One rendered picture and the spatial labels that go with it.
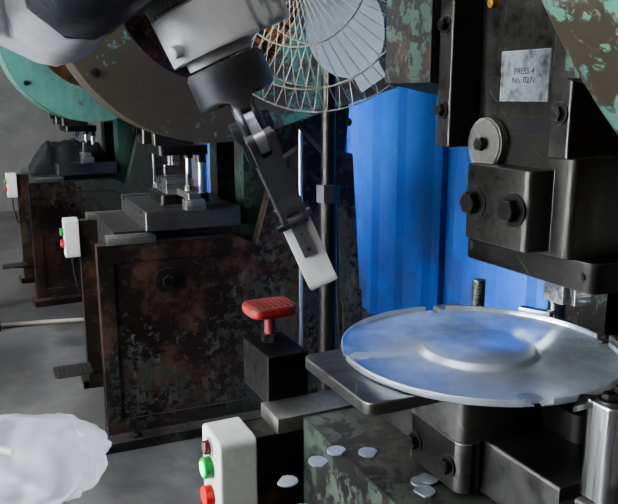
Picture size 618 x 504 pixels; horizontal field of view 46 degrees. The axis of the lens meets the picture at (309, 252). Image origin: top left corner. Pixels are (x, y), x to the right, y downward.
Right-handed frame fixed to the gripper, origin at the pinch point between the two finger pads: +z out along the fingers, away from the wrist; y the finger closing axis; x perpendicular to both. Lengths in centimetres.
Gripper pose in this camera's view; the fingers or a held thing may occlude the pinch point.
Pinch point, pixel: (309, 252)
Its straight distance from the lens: 72.3
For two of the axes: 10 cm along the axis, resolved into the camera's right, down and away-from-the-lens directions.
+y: 1.4, 2.2, -9.7
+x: 9.1, -4.2, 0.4
